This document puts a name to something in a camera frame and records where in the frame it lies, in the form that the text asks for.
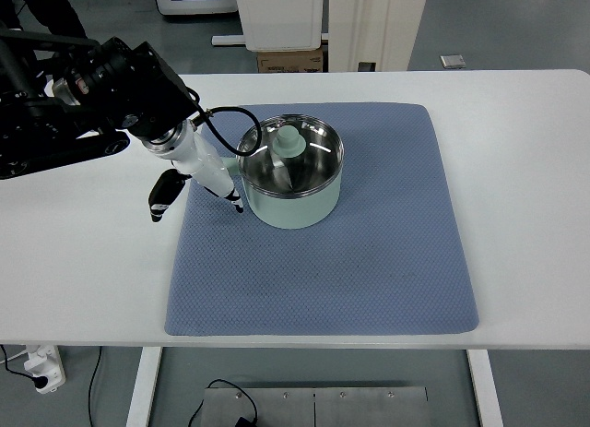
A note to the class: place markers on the blue quilted mat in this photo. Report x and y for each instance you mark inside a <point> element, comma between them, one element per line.
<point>386,261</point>

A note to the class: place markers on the white table leg left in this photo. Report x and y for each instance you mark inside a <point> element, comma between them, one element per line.
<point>144,388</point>

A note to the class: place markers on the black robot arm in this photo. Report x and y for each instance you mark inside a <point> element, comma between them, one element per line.
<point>65,100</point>

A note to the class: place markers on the white power strip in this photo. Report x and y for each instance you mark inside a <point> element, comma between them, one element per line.
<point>45,365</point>

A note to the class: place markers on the white table leg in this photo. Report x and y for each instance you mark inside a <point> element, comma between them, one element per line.
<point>489,411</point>
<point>144,388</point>

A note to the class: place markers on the glass lid green knob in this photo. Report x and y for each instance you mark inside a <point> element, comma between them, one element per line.
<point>298,156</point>

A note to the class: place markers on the person in dark trousers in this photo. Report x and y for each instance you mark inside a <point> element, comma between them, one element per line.
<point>58,16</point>

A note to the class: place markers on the white cabinet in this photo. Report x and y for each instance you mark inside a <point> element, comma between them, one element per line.
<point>277,26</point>

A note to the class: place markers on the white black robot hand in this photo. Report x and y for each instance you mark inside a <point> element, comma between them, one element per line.
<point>191,157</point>

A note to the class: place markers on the cardboard box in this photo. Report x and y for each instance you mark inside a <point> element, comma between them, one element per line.
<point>291,62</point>

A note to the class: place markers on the metal floor plate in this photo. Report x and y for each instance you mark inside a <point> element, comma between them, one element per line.
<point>316,406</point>

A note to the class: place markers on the green pot with handle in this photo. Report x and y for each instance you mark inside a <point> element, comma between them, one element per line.
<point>289,213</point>

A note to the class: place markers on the grey floor plate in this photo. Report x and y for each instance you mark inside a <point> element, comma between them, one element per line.
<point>453,61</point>

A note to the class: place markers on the white table leg right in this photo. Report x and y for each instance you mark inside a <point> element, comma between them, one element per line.
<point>489,411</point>

